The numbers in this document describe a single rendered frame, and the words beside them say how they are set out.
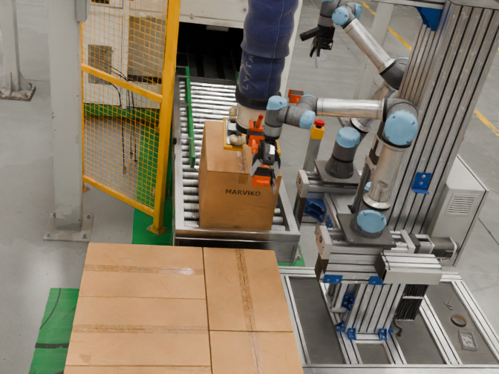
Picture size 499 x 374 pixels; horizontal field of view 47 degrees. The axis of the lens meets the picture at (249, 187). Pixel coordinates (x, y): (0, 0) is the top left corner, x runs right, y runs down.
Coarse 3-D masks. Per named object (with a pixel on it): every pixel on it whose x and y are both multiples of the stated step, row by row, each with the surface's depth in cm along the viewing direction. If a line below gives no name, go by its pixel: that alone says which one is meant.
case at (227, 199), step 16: (208, 128) 337; (208, 144) 320; (208, 160) 305; (224, 160) 308; (240, 160) 310; (208, 176) 298; (224, 176) 299; (240, 176) 300; (208, 192) 304; (224, 192) 305; (240, 192) 306; (256, 192) 307; (272, 192) 308; (208, 208) 310; (224, 208) 311; (240, 208) 312; (256, 208) 313; (272, 208) 314; (208, 224) 316; (224, 224) 317; (240, 224) 318; (256, 224) 319
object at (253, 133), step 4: (252, 128) 272; (256, 128) 272; (260, 128) 272; (248, 132) 268; (252, 132) 271; (256, 132) 271; (260, 132) 272; (248, 136) 266; (252, 136) 265; (256, 136) 265; (260, 136) 266; (248, 140) 269; (256, 140) 266; (248, 144) 267
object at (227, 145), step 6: (228, 120) 305; (234, 120) 300; (228, 132) 294; (234, 132) 289; (228, 138) 288; (228, 144) 284; (234, 144) 284; (240, 144) 285; (234, 150) 283; (240, 150) 283
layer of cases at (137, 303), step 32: (96, 256) 288; (128, 256) 292; (160, 256) 295; (192, 256) 299; (224, 256) 303; (256, 256) 307; (96, 288) 269; (128, 288) 272; (160, 288) 275; (192, 288) 279; (224, 288) 282; (256, 288) 285; (96, 320) 252; (128, 320) 255; (160, 320) 258; (192, 320) 261; (224, 320) 264; (256, 320) 267; (288, 320) 270; (96, 352) 237; (128, 352) 240; (160, 352) 242; (192, 352) 245; (224, 352) 248; (256, 352) 250; (288, 352) 253
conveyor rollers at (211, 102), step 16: (192, 96) 473; (208, 96) 475; (224, 96) 486; (192, 112) 451; (208, 112) 452; (224, 112) 455; (192, 176) 367; (192, 192) 352; (192, 208) 337; (192, 224) 322; (272, 224) 340
